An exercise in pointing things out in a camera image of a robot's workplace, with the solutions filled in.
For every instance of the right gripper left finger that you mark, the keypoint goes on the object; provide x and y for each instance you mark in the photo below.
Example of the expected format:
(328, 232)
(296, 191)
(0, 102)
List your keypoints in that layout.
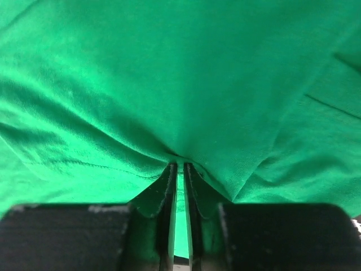
(152, 226)

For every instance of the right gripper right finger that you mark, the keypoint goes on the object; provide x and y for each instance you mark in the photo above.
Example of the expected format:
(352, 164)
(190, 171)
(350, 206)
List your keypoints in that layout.
(204, 227)

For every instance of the green t-shirt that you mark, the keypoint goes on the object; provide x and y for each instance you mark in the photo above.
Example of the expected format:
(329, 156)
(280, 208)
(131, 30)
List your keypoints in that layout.
(263, 97)

